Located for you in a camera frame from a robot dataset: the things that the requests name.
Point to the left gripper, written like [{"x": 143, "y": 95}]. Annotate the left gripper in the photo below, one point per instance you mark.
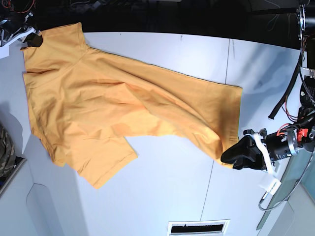
[{"x": 260, "y": 151}]

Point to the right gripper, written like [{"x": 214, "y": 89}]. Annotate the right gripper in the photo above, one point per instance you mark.
[{"x": 19, "y": 27}]

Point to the yellow t-shirt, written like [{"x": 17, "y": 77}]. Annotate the yellow t-shirt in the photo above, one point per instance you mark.
[{"x": 83, "y": 103}]

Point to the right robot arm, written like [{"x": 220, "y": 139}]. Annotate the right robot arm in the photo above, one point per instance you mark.
[{"x": 8, "y": 6}]

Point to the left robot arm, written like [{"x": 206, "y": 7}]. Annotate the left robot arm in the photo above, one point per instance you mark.
[{"x": 305, "y": 70}]

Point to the white right bin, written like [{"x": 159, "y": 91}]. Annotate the white right bin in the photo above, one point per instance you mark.
[{"x": 296, "y": 217}]

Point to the white bin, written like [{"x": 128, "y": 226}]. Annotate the white bin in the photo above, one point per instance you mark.
[
  {"x": 26, "y": 207},
  {"x": 296, "y": 217}
]

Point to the white floor vent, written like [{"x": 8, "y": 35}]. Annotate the white floor vent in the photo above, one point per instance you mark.
[{"x": 198, "y": 228}]

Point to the camouflage cloth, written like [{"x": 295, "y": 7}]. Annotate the camouflage cloth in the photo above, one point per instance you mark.
[{"x": 7, "y": 153}]

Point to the white left bin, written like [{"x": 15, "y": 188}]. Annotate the white left bin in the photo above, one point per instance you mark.
[{"x": 26, "y": 207}]

